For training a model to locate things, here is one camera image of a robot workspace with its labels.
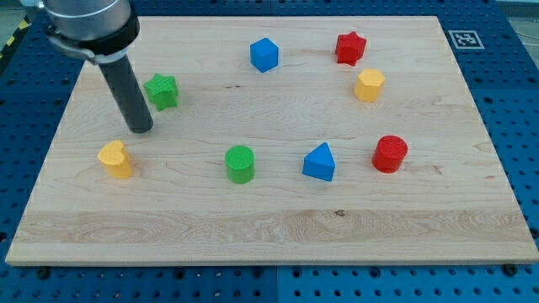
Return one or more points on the wooden board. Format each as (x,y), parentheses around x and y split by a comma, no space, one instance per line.
(449,203)

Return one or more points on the yellow heart block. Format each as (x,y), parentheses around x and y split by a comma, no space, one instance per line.
(116,160)

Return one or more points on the red star block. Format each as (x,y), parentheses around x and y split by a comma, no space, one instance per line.
(350,48)

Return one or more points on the yellow hexagon block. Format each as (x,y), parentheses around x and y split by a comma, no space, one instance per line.
(369,85)

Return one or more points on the blue triangle block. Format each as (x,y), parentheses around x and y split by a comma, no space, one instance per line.
(319,163)

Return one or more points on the red cylinder block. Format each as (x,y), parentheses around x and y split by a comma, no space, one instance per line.
(389,154)

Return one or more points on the blue cube block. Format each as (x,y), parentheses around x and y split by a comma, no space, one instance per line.
(264,55)

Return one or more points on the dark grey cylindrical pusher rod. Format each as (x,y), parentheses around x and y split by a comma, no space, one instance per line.
(126,91)

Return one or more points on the black white fiducial marker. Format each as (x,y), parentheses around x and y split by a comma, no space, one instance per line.
(464,39)

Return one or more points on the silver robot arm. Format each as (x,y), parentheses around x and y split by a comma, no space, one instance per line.
(99,32)

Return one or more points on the green star block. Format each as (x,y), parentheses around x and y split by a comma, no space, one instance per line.
(162,91)

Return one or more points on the green cylinder block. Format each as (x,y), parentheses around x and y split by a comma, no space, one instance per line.
(240,164)

